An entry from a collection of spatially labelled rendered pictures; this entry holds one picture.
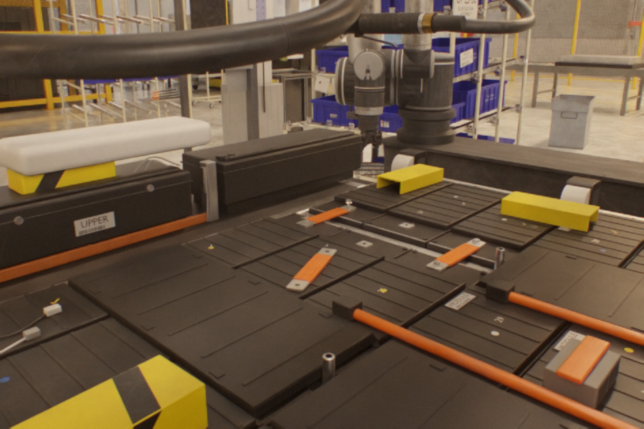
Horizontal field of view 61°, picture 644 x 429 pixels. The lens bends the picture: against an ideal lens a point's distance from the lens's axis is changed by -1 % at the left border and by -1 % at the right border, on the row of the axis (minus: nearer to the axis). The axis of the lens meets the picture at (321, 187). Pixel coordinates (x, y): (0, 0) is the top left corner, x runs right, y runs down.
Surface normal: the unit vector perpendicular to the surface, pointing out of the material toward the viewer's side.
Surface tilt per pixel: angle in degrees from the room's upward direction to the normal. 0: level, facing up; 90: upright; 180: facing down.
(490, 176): 90
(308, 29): 73
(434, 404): 0
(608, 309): 0
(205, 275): 0
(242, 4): 90
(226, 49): 80
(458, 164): 90
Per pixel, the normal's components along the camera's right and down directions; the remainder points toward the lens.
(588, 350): 0.00, -0.96
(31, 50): -0.04, 0.13
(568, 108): -0.52, 0.23
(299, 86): 0.73, 0.18
